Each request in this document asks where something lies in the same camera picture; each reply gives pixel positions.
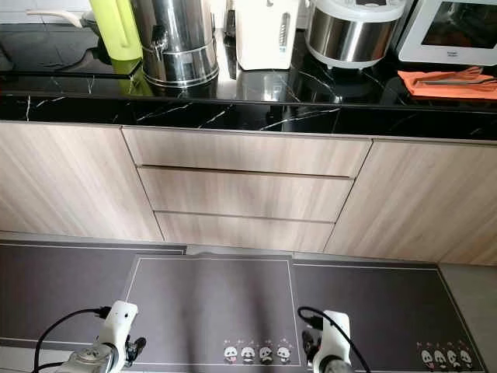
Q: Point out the black glass cooktop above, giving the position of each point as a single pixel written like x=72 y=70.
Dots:
x=46 y=50

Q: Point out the white microwave oven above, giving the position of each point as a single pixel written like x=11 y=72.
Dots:
x=446 y=35

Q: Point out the silver white rice cooker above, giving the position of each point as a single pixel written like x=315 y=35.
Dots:
x=353 y=35

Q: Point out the white electric thermos pot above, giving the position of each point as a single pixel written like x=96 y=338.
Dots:
x=264 y=35

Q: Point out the stainless steel water urn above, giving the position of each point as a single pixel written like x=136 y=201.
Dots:
x=175 y=39

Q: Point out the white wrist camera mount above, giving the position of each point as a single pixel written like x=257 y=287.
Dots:
x=336 y=334
x=120 y=320

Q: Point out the light wood drawer front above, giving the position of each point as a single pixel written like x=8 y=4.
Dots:
x=245 y=194
x=248 y=151
x=245 y=231

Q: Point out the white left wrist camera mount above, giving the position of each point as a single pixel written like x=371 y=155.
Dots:
x=120 y=320

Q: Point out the lime green plastic jug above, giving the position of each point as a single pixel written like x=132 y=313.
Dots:
x=116 y=29

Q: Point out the plain grey floor mat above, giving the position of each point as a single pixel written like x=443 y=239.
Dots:
x=62 y=291

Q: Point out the grey panda print floor mat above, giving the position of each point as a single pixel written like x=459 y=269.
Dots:
x=396 y=311
x=213 y=307

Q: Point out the orange cloth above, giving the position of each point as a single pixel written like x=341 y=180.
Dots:
x=443 y=84

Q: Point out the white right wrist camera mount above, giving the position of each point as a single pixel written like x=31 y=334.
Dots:
x=336 y=334

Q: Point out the light wood cabinet door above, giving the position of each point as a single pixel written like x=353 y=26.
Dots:
x=419 y=202
x=62 y=179

